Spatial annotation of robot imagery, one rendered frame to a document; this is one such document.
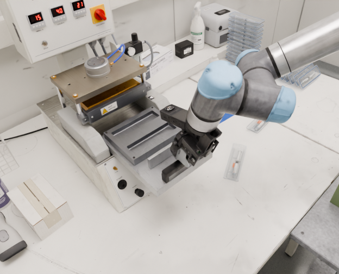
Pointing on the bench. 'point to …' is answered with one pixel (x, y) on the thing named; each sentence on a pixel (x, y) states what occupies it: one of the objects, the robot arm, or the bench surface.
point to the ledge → (184, 66)
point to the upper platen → (108, 94)
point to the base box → (99, 180)
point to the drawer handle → (171, 170)
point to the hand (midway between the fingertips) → (178, 154)
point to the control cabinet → (58, 28)
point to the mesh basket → (0, 151)
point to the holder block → (142, 135)
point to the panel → (127, 199)
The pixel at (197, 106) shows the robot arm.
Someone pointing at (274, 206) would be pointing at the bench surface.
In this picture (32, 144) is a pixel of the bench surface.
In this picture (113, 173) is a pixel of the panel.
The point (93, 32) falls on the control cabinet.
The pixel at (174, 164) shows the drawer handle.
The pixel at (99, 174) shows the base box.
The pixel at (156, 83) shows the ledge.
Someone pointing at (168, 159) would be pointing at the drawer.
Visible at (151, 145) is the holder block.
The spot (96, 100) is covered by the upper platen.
